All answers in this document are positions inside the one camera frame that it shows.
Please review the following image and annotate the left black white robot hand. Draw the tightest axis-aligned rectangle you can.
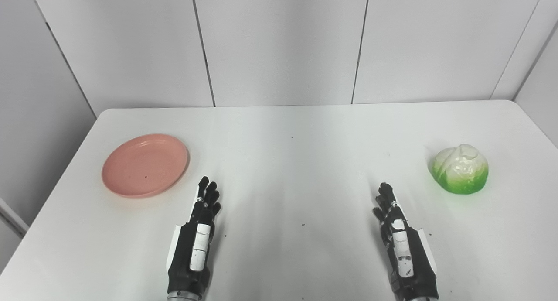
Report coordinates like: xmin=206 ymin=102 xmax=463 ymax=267
xmin=166 ymin=176 xmax=221 ymax=295

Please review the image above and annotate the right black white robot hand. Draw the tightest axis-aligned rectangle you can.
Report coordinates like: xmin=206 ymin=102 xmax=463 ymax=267
xmin=373 ymin=182 xmax=439 ymax=298

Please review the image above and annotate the white door frame post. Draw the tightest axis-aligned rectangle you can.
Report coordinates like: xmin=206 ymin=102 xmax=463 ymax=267
xmin=0 ymin=198 xmax=29 ymax=238

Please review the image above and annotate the pink round plate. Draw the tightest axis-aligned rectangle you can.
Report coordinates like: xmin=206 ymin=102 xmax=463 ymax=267
xmin=102 ymin=134 xmax=191 ymax=199

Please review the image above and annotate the green white toy cabbage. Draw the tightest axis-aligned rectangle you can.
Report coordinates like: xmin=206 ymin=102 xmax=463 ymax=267
xmin=429 ymin=144 xmax=489 ymax=195

